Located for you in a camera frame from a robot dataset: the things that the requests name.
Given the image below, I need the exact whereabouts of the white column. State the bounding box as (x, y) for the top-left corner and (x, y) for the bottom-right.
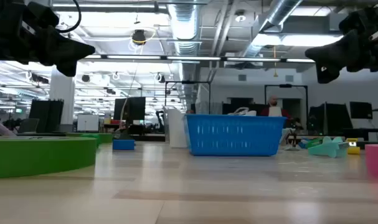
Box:
(49, 66), (76, 126)

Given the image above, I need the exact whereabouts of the teal staple remover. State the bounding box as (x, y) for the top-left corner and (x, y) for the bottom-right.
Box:
(307, 136), (350, 159)

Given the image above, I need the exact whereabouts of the grey staple remover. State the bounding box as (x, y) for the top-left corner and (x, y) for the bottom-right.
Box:
(281, 127), (302, 152)

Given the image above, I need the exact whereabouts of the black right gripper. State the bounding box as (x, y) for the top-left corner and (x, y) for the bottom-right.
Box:
(304, 3), (378, 85)

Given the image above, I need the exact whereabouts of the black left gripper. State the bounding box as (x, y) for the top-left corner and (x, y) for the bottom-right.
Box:
(0, 0), (96, 78)

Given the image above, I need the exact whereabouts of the yellow mini stapler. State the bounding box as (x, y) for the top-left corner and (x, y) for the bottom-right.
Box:
(346, 137), (362, 156)

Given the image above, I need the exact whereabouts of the white cabinet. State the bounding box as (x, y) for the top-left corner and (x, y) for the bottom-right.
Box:
(77, 114), (100, 133)

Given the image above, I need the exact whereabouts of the white plastic bin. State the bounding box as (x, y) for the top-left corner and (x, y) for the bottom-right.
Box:
(163, 105), (190, 149)

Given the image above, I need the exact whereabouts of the silver ceiling duct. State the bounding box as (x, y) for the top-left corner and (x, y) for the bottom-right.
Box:
(167, 0), (202, 57)
(241, 0), (305, 58)

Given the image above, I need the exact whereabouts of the long ceiling light bar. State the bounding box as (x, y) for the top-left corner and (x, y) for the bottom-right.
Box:
(82, 54), (317, 65)

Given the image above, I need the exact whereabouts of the green tape roll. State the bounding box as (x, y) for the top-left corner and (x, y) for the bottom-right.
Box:
(0, 136), (98, 180)

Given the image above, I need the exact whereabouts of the pink tape roll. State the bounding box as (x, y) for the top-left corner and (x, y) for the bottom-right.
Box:
(364, 143), (378, 181)

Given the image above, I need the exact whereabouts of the black monitor panel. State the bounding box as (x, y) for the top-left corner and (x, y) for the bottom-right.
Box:
(29, 99), (65, 134)
(113, 96), (146, 130)
(349, 101), (374, 120)
(307, 102), (354, 138)

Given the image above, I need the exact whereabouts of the green mini stapler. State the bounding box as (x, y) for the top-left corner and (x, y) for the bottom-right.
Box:
(306, 138), (324, 149)

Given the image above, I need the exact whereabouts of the blue plastic basket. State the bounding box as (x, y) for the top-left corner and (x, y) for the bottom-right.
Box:
(184, 113), (287, 157)

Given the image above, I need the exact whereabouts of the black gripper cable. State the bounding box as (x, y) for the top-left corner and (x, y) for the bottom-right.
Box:
(58, 0), (82, 34)

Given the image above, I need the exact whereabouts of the black aluminium table frame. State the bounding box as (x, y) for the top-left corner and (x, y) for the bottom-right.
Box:
(16, 131), (166, 138)

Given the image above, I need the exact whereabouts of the person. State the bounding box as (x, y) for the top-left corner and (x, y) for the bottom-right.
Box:
(259, 95), (293, 125)

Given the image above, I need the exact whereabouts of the black gantry frame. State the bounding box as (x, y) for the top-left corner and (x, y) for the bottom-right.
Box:
(164, 80), (212, 115)
(264, 83), (309, 131)

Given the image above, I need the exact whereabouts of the black ceiling device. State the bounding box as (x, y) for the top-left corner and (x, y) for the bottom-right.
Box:
(131, 29), (147, 46)

